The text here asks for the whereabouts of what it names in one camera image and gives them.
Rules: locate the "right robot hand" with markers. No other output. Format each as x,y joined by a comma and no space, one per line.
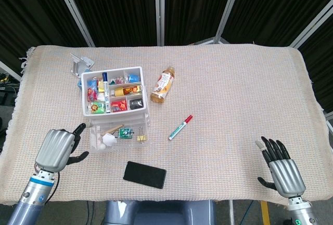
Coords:
284,175

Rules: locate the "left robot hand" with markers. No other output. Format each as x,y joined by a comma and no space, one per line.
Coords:
53,149

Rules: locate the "clear plastic organizer tray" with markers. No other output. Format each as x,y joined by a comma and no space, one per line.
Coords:
126,145

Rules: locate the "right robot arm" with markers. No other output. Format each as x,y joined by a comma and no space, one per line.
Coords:
304,212

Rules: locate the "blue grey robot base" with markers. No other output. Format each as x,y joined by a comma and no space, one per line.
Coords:
156,214

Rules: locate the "white plastic drawer cabinet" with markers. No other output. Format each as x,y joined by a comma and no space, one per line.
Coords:
86,92

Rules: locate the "small white ball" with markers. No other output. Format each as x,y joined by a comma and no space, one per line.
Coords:
103,147

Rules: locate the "lion print green packet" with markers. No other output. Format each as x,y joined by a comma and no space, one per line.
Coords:
97,107

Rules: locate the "wooden stick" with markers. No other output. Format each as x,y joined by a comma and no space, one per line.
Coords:
114,129

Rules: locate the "pink red wrapped candy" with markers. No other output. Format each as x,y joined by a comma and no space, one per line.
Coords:
91,94

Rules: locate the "small blue object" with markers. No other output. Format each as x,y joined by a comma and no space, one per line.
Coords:
79,84

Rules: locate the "green printed small pack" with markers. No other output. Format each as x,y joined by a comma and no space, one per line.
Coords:
125,132

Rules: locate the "blue wrapped candy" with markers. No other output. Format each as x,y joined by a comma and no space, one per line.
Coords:
91,82

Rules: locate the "red candy packet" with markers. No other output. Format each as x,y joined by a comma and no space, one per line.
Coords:
118,105

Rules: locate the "yellow wrapped candy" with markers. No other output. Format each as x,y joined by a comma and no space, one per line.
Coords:
100,86

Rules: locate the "white marker blue cap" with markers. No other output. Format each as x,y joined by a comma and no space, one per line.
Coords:
106,90

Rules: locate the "beige woven tablecloth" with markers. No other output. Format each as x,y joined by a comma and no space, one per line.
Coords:
234,105

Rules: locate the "gold binder clip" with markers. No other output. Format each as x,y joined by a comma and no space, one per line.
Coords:
141,138

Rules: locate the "colourful wrapped candy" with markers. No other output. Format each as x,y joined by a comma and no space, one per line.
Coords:
116,80

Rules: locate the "black snack packet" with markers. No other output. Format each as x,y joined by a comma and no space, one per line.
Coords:
136,104

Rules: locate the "black smartphone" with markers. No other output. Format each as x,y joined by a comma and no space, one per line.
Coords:
144,175

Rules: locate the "small blue packet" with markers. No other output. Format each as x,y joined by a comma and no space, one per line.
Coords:
132,77

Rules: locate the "green marker red cap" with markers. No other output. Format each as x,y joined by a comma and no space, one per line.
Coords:
179,129

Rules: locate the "amber tea bottle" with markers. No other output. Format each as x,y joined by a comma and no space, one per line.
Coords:
162,86

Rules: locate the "dark folding screen partition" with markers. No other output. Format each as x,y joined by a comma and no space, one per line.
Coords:
117,6

